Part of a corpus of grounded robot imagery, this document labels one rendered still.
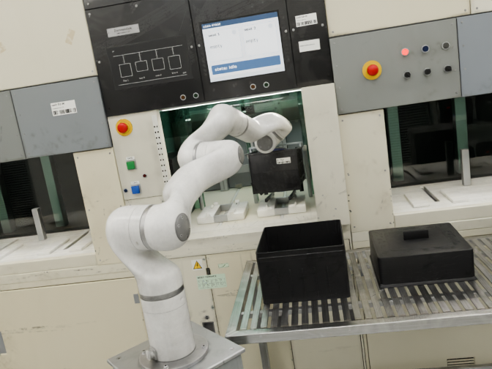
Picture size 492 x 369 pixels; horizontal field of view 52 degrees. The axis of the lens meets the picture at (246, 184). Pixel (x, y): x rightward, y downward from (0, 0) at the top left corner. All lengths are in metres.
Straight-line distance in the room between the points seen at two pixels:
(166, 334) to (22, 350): 1.26
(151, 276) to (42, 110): 1.04
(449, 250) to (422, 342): 0.66
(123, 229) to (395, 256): 0.83
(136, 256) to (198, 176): 0.29
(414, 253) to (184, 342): 0.75
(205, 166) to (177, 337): 0.49
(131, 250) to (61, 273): 0.99
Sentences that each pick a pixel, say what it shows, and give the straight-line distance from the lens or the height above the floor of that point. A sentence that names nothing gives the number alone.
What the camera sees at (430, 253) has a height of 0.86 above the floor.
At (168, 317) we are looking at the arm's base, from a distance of 1.37.
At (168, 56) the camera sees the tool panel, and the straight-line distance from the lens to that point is 1.99.
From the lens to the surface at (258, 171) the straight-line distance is 2.20.
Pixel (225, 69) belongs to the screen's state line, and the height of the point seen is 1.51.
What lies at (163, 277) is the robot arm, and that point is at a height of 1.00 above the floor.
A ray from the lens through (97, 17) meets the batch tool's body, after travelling 2.08.
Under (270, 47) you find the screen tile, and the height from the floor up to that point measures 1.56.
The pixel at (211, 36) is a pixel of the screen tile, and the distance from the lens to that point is 1.95.
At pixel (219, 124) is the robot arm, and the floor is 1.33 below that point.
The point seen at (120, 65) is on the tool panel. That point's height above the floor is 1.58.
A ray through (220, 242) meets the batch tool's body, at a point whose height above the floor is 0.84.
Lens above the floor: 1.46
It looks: 11 degrees down
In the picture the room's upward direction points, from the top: 9 degrees counter-clockwise
